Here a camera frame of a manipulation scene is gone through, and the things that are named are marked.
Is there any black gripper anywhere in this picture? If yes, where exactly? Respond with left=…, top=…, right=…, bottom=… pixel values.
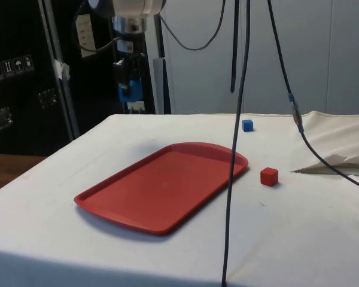
left=112, top=31, right=147, bottom=97

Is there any large blue block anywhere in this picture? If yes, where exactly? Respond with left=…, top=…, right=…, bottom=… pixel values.
left=118, top=78, right=144, bottom=103

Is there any red tray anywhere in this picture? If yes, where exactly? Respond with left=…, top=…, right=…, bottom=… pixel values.
left=74, top=142, right=250, bottom=236

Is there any black cabinet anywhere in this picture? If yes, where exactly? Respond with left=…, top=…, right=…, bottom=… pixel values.
left=0, top=0, right=172, bottom=157

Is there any pale locker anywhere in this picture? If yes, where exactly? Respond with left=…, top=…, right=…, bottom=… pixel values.
left=145, top=0, right=330, bottom=115
left=328, top=0, right=359, bottom=115

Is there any red cube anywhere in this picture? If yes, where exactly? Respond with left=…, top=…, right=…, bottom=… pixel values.
left=260, top=167, right=280, bottom=187

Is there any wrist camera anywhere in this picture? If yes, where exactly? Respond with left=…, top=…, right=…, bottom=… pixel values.
left=112, top=15, right=148, bottom=34

